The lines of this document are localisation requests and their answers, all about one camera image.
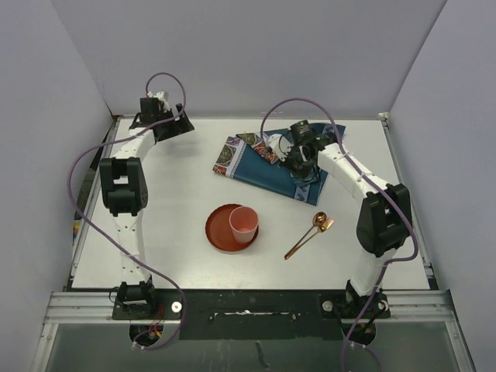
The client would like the copper fork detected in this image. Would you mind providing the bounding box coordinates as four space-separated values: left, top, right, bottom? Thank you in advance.
284 219 334 260

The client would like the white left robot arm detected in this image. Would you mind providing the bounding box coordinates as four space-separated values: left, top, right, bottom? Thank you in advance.
100 91 195 319

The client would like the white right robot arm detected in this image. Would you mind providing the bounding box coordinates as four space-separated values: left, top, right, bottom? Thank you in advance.
266 120 412 317

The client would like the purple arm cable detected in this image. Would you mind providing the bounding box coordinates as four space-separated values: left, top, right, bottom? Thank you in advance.
259 98 419 372
67 71 191 352

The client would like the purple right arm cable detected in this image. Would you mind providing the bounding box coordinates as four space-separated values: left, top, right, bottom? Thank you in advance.
259 98 419 372

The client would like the copper spoon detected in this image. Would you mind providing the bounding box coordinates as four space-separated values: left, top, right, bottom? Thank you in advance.
284 212 327 260

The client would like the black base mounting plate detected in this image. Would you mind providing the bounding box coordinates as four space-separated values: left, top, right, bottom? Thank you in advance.
112 289 391 346

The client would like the aluminium front rail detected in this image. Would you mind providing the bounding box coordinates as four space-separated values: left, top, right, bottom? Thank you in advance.
44 290 454 324

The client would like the red round plate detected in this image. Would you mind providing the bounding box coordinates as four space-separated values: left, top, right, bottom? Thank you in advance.
205 204 259 253

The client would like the pink plastic cup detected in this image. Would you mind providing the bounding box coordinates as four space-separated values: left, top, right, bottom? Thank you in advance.
229 206 259 244

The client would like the blue patterned placemat cloth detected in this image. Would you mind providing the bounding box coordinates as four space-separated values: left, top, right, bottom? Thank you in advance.
212 133 327 206

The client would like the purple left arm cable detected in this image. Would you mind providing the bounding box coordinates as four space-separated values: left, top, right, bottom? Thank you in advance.
67 71 191 352

